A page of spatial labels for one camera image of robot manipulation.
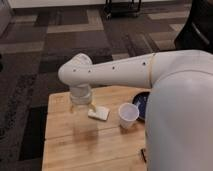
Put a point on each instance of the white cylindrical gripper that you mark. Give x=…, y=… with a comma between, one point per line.
x=82, y=95

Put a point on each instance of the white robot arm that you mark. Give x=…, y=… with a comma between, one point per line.
x=179, y=111

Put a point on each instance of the dark blue ceramic bowl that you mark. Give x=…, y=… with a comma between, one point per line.
x=140, y=101

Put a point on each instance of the white sponge block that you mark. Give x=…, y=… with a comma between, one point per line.
x=99, y=112

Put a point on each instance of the white plastic cup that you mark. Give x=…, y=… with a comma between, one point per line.
x=128, y=114

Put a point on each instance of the wooden table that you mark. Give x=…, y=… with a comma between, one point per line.
x=76, y=142

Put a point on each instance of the dark rectangular snack box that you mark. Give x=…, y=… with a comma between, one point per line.
x=143, y=153

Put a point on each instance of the black office chair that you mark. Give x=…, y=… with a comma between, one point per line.
x=197, y=32

